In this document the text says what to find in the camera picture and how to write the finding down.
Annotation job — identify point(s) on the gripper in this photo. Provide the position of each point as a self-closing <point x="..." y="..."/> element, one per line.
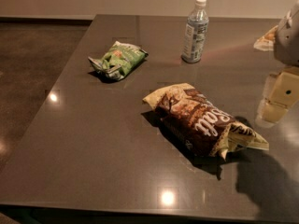
<point x="288" y="41"/>

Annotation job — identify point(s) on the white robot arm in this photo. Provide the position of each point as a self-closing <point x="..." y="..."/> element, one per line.
<point x="286" y="51"/>

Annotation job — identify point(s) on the brown chip bag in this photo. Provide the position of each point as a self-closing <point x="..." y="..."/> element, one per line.
<point x="202" y="128"/>

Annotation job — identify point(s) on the green chip bag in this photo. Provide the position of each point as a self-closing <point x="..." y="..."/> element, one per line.
<point x="120" y="60"/>

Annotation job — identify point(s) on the pale snack wrapper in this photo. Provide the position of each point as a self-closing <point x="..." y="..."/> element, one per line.
<point x="267" y="41"/>

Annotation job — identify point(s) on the clear plastic water bottle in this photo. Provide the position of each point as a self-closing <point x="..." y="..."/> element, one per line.
<point x="195" y="33"/>

